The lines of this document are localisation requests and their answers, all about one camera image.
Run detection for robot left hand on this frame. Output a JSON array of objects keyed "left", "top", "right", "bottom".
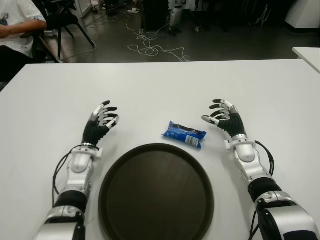
[{"left": 82, "top": 99, "right": 120, "bottom": 147}]

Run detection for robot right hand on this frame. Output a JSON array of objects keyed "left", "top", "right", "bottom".
[{"left": 201, "top": 98, "right": 248, "bottom": 139}]

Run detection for blue Oreo packet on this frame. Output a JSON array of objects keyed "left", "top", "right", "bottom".
[{"left": 161, "top": 120, "right": 207, "bottom": 150}]

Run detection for round dark brown tray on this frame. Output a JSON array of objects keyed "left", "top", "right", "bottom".
[{"left": 98, "top": 142, "right": 215, "bottom": 240}]

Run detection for white side table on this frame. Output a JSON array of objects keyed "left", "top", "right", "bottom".
[{"left": 291, "top": 46, "right": 320, "bottom": 75}]

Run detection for black armrest chair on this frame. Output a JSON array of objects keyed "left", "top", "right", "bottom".
[{"left": 19, "top": 29, "right": 62, "bottom": 65}]

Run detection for silver humanoid robot legs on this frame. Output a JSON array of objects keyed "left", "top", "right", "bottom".
[{"left": 167, "top": 0, "right": 187, "bottom": 36}]

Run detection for white cabinet black base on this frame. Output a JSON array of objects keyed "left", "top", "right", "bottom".
[{"left": 284, "top": 0, "right": 320, "bottom": 33}]

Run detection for seated person white shirt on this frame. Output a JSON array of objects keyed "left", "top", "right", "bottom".
[{"left": 0, "top": 0, "right": 48, "bottom": 83}]

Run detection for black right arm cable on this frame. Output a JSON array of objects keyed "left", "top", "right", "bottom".
[{"left": 254, "top": 140, "right": 276, "bottom": 176}]

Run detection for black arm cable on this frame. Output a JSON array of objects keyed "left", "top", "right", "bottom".
[
  {"left": 254, "top": 140, "right": 276, "bottom": 176},
  {"left": 51, "top": 147, "right": 83, "bottom": 208}
]

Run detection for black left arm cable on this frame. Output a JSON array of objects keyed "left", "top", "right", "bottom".
[{"left": 51, "top": 147, "right": 83, "bottom": 208}]

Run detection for white floor cable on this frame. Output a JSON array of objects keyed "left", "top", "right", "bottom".
[{"left": 124, "top": 17, "right": 190, "bottom": 62}]

